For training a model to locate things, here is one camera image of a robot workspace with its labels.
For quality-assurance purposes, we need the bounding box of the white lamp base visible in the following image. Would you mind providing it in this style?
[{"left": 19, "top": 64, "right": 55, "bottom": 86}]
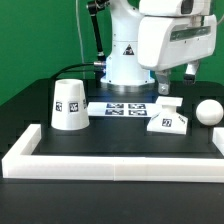
[{"left": 147, "top": 96, "right": 188, "bottom": 135}]

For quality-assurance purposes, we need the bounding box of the black cable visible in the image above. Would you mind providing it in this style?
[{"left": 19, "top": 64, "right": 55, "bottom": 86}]
[{"left": 49, "top": 61, "right": 108, "bottom": 81}]

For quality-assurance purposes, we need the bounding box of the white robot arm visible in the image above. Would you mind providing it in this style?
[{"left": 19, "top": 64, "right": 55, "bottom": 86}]
[{"left": 101, "top": 0, "right": 217, "bottom": 95}]

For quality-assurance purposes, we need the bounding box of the thin white cable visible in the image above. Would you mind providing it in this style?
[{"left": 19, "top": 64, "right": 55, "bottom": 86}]
[{"left": 75, "top": 0, "right": 86, "bottom": 80}]

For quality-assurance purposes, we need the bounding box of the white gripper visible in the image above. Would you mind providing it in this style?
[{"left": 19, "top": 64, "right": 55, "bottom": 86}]
[{"left": 137, "top": 15, "right": 217, "bottom": 95}]

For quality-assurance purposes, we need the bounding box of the white U-shaped fence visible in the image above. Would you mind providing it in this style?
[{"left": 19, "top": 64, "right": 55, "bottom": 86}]
[{"left": 2, "top": 124, "right": 224, "bottom": 183}]

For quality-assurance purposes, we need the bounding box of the white lamp bulb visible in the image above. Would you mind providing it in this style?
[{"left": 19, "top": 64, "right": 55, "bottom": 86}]
[{"left": 196, "top": 99, "right": 224, "bottom": 126}]

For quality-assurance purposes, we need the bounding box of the white lamp shade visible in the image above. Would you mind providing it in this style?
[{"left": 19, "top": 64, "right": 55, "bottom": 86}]
[{"left": 51, "top": 79, "right": 89, "bottom": 131}]

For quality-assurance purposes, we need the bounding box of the white marker sheet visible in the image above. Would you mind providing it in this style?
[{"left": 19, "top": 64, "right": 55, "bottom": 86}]
[{"left": 88, "top": 102, "right": 162, "bottom": 117}]

